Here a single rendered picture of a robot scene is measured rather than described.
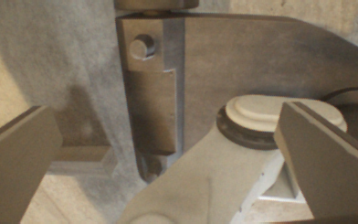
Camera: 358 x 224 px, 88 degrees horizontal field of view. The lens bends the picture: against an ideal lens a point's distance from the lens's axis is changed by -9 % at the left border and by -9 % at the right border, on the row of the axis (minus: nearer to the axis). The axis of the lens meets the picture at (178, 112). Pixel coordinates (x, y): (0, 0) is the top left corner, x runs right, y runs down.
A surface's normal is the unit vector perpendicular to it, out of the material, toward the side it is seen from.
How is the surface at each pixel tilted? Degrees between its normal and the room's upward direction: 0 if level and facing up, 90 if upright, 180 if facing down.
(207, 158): 90
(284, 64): 0
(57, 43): 0
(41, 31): 0
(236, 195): 90
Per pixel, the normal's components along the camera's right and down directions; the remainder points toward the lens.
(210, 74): -0.18, 0.51
